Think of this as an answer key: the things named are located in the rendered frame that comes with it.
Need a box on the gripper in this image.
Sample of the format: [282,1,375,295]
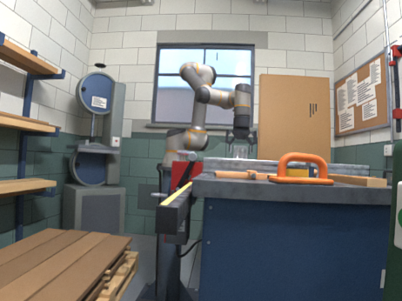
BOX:
[225,115,258,153]

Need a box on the clear blade guard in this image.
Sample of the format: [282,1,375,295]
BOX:
[231,144,250,160]

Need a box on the grey rip fence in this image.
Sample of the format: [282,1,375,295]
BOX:
[203,156,371,178]

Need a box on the black fence lock lever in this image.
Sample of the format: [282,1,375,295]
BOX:
[176,150,199,191]

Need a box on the yellow setup block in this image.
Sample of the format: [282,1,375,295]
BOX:
[285,167,311,178]

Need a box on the orange push block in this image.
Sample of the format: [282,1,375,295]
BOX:
[268,151,335,186]

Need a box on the red fence head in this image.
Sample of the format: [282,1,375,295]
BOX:
[170,159,205,195]

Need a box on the blue table saw body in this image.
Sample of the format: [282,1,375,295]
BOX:
[191,171,393,301]

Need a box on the blue and grey band saw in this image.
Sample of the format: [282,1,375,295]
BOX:
[62,62,127,235]

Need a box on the wooden push stick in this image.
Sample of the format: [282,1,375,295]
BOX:
[214,169,278,181]

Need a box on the brown plywood sheet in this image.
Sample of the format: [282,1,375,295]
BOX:
[257,73,332,163]

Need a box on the window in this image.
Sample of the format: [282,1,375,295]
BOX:
[145,43,256,130]

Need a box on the light wooden board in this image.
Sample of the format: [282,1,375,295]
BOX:
[325,172,388,189]

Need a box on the cork notice board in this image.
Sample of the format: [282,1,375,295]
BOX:
[333,49,392,138]

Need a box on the red pipe clamp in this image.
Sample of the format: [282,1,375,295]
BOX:
[388,43,402,133]

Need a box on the light wooden pallet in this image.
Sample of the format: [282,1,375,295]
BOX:
[84,246,140,301]

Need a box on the green machine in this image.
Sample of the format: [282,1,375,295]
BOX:
[381,150,402,301]

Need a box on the blue shelf unit with boards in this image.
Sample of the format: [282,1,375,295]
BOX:
[0,30,67,244]

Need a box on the stack of brown boards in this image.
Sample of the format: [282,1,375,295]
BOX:
[0,227,133,301]

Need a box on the black rail with yellow scale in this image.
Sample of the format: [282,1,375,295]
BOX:
[155,179,194,246]

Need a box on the black cable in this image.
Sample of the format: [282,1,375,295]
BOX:
[176,238,203,259]

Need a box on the grey wall conduit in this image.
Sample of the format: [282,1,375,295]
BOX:
[332,0,375,41]

